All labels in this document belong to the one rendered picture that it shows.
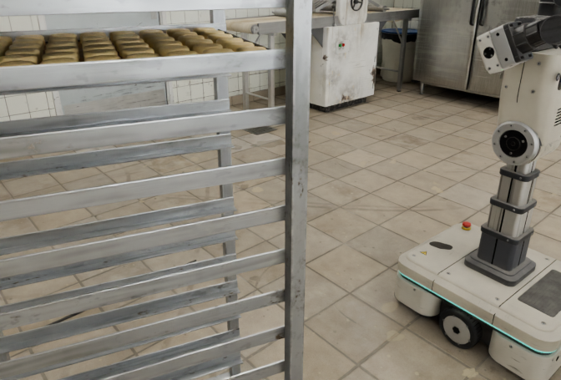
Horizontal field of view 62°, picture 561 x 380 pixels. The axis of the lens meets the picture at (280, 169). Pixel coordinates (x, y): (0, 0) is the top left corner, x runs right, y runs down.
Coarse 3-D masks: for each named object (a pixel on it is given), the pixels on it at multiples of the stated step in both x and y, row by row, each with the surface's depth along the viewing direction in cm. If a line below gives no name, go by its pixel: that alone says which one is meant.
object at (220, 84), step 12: (216, 12) 107; (216, 84) 113; (216, 96) 115; (228, 96) 115; (228, 132) 119; (228, 156) 121; (228, 192) 125; (228, 252) 132; (228, 276) 135; (228, 300) 138; (228, 324) 144; (240, 372) 151
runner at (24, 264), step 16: (272, 208) 82; (192, 224) 77; (208, 224) 78; (224, 224) 79; (240, 224) 80; (256, 224) 82; (112, 240) 72; (128, 240) 73; (144, 240) 74; (160, 240) 75; (176, 240) 76; (16, 256) 68; (32, 256) 68; (48, 256) 69; (64, 256) 70; (80, 256) 71; (96, 256) 72; (0, 272) 67; (16, 272) 68
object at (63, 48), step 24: (0, 48) 77; (24, 48) 75; (48, 48) 75; (72, 48) 75; (96, 48) 76; (120, 48) 78; (144, 48) 75; (168, 48) 75; (192, 48) 82; (216, 48) 75; (240, 48) 75; (264, 48) 75
